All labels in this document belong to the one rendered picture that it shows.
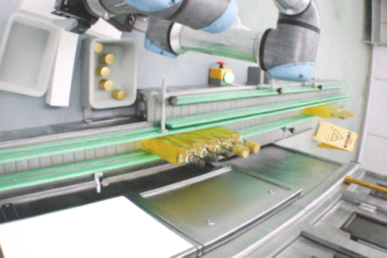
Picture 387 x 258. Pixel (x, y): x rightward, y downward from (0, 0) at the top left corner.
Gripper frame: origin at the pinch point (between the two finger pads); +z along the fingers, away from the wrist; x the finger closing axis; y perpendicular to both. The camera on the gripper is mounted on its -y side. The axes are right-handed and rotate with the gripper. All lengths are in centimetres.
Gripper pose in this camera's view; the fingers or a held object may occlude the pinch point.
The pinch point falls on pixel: (74, 11)
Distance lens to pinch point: 67.2
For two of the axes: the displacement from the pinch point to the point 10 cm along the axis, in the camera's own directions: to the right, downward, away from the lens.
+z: -6.7, -1.8, 7.2
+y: -7.0, -1.6, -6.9
